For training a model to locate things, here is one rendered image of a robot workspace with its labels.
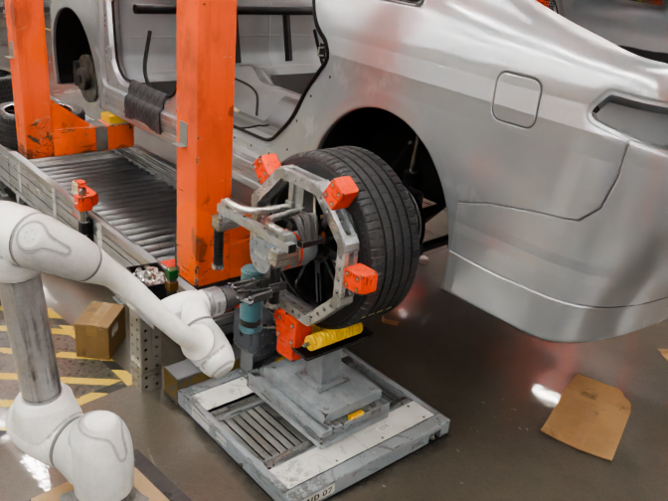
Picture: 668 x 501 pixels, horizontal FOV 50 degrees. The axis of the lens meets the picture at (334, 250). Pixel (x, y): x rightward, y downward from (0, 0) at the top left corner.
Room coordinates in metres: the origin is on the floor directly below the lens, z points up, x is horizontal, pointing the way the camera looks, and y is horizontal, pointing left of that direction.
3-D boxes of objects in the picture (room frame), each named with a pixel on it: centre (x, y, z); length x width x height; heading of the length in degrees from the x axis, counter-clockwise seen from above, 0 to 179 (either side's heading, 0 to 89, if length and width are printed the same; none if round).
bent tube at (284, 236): (2.20, 0.15, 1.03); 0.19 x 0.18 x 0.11; 133
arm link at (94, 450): (1.50, 0.57, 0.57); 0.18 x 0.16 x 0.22; 63
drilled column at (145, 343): (2.62, 0.77, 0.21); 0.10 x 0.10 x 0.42; 43
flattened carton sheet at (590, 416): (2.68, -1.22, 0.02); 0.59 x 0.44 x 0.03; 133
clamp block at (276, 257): (2.09, 0.16, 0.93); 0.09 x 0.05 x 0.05; 133
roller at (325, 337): (2.33, -0.03, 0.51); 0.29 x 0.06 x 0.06; 133
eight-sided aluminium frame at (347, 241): (2.35, 0.12, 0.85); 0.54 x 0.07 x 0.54; 43
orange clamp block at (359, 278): (2.12, -0.09, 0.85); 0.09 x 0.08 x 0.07; 43
